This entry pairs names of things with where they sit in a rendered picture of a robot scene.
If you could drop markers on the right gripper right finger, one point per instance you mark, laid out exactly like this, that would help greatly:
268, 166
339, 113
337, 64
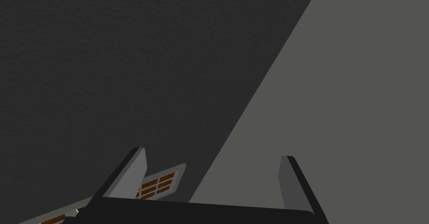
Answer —
295, 187

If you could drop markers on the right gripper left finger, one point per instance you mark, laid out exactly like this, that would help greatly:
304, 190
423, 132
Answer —
129, 177

